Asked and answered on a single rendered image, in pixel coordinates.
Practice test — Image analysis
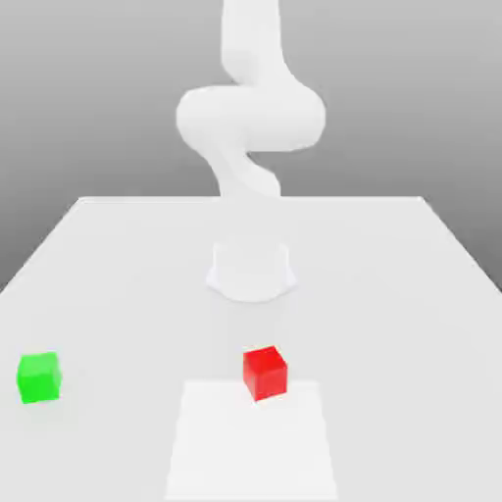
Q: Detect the small green cube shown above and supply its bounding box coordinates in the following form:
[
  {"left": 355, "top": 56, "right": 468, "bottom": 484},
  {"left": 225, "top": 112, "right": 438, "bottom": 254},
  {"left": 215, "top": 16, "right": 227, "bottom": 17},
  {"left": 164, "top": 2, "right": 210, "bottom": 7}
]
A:
[{"left": 16, "top": 351, "right": 64, "bottom": 405}]

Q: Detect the small red cube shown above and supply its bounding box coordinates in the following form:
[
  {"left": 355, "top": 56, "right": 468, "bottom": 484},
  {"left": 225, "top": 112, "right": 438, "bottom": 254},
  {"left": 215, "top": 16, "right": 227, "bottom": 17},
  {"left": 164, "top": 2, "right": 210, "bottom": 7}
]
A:
[{"left": 241, "top": 344, "right": 288, "bottom": 403}]

